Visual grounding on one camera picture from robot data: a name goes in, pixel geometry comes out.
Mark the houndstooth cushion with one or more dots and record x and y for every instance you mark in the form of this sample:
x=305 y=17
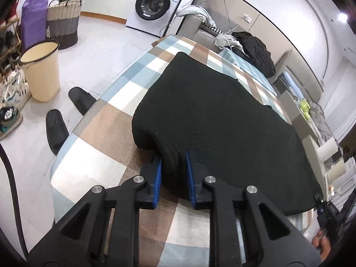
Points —
x=214 y=28

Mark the shoe rack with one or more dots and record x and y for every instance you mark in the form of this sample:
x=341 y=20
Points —
x=17 y=37

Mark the blue pillow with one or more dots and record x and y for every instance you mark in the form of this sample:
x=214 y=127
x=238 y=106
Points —
x=292 y=84

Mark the wall socket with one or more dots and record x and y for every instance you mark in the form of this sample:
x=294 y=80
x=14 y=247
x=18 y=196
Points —
x=247 y=18

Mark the yellow-green cloth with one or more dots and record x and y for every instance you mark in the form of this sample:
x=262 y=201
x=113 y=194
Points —
x=304 y=107

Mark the grey sofa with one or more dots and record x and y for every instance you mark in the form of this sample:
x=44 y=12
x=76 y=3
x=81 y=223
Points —
x=203 y=36

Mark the beige trash bin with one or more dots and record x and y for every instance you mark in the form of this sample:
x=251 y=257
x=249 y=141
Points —
x=41 y=75

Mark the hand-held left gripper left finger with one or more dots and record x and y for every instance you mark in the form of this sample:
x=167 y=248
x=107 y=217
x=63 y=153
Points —
x=158 y=183

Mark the white washing machine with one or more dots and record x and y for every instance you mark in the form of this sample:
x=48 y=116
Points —
x=151 y=4

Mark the black jacket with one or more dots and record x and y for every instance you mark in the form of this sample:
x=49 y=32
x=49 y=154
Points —
x=256 y=52

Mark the group of assorted shoes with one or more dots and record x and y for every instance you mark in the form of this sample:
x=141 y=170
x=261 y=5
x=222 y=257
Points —
x=12 y=94

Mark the white paper towel roll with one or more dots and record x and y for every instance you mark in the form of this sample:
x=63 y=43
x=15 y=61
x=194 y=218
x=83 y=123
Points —
x=326 y=150

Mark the purple bag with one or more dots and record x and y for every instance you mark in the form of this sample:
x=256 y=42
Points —
x=33 y=19

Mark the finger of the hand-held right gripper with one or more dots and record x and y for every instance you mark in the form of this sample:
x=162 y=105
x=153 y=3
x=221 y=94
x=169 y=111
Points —
x=319 y=208

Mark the checked tablecloth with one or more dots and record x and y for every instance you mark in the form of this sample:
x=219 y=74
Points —
x=94 y=155

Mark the grey clothes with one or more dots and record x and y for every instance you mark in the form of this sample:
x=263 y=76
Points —
x=222 y=40

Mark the person's right hand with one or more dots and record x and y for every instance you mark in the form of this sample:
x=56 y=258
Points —
x=322 y=244

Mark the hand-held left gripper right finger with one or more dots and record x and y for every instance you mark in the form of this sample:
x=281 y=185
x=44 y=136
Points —
x=192 y=183

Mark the beige low cabinet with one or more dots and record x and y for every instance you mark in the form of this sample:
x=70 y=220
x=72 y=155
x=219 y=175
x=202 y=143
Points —
x=300 y=122
x=311 y=150

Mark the white curtain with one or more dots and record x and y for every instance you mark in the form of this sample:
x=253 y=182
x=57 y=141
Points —
x=339 y=89

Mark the teal checked cloth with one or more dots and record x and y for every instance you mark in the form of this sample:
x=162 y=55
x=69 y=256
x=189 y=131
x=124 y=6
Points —
x=244 y=64

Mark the black knit sweater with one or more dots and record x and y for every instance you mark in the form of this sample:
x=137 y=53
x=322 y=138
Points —
x=217 y=116

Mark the woven laundry basket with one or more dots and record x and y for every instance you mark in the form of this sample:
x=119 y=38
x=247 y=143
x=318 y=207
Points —
x=62 y=22

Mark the light blue blanket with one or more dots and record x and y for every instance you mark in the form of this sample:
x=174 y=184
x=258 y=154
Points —
x=192 y=10

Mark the black slipper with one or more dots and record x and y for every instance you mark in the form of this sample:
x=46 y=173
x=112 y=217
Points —
x=82 y=100
x=57 y=130

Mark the grey duvet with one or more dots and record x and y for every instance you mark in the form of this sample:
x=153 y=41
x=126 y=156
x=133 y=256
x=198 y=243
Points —
x=319 y=119

